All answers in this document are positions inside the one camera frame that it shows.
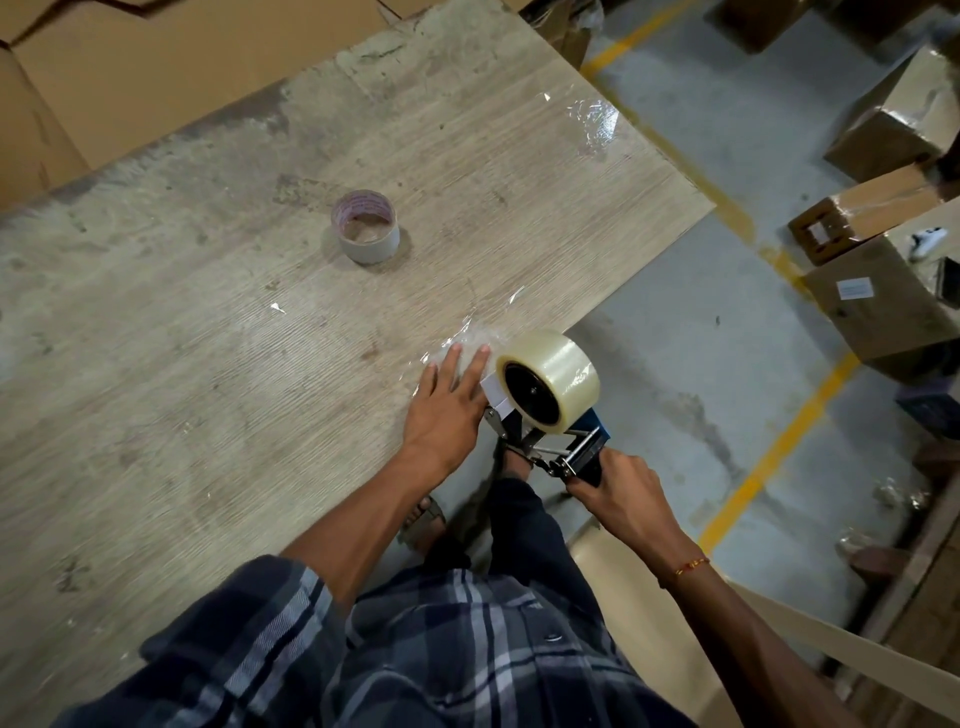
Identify person's left hand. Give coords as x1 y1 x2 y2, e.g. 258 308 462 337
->
402 344 493 481

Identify person's right hand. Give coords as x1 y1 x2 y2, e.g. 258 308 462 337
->
566 448 678 560

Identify clear tape strip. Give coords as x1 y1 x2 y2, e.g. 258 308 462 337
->
418 315 500 380

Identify blue tape dispenser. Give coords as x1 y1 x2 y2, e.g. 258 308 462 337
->
480 372 610 498

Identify person's left forearm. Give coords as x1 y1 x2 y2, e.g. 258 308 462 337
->
281 450 456 610

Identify person's right forearm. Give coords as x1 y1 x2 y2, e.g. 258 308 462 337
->
637 528 864 728

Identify large clear tape roll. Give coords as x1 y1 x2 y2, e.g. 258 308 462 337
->
495 327 603 435

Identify dark trousers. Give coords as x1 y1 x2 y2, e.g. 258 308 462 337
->
423 476 582 594

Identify orange thread wristband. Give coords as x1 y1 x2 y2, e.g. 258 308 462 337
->
658 555 711 591

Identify grey sandal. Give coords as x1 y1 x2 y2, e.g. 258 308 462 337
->
396 495 449 547

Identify small tape roll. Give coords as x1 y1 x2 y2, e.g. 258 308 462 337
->
330 189 402 266

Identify flat cardboard piece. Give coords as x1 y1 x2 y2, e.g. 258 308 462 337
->
568 517 960 728

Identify plaid shirt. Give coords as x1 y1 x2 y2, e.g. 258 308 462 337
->
51 555 695 728

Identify crumpled plastic wrap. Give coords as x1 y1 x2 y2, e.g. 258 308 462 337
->
872 477 935 514
834 525 880 560

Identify crumpled clear tape piece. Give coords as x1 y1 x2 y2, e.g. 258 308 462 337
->
564 91 621 156

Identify wooden pallet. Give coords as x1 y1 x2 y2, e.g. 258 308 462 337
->
828 480 960 728

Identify large labelled cardboard box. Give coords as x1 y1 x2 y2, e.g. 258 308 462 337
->
801 196 960 369

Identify dark blue box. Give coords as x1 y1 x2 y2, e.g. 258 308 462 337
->
895 375 960 445

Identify plastic-wrapped cardboard box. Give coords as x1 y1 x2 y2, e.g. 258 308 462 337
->
517 0 606 70

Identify long cardboard box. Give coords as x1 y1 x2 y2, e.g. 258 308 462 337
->
788 161 960 267

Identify flat cardboard sheets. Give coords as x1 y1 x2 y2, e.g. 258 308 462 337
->
0 0 466 215

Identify white small device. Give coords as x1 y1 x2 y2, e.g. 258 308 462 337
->
909 224 948 261

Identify taped brown cardboard box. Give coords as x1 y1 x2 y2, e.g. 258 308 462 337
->
823 43 960 183

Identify dark cardboard box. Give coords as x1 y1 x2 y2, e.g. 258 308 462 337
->
816 0 960 48

